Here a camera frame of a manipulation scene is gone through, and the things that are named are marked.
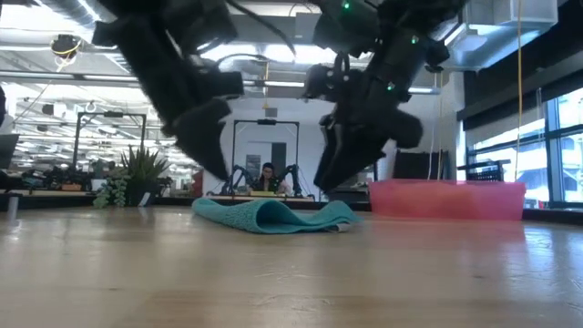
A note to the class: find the black window frame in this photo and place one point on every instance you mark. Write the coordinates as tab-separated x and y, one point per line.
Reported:
552	159

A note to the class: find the person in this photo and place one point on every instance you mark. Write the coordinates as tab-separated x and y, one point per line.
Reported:
268	180

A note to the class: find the black gantry frame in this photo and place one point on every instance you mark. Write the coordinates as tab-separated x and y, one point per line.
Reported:
111	114
266	121

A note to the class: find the black crate cart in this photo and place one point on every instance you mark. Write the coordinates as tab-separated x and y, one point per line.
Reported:
485	173

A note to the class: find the silver air duct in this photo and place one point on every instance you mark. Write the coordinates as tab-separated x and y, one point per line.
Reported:
501	27

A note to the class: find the green potted plant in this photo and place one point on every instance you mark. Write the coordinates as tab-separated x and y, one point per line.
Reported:
141	175

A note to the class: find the long ceiling light strip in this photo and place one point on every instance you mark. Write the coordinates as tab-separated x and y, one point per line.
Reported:
273	84

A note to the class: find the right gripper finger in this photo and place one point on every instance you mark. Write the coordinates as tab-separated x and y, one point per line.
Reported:
329	136
350	159

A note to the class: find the black panel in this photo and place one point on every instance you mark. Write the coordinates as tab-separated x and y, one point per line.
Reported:
428	164

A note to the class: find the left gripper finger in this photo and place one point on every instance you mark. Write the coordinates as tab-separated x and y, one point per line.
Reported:
202	136

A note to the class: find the black background robot arm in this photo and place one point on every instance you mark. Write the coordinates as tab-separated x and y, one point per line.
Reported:
293	180
237	180

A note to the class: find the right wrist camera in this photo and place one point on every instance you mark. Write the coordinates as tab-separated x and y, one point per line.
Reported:
325	79

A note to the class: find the teal microfiber towel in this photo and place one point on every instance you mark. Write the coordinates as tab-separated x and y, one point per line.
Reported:
273	218

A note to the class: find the pink plastic basket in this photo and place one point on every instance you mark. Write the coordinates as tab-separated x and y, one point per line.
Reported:
446	200

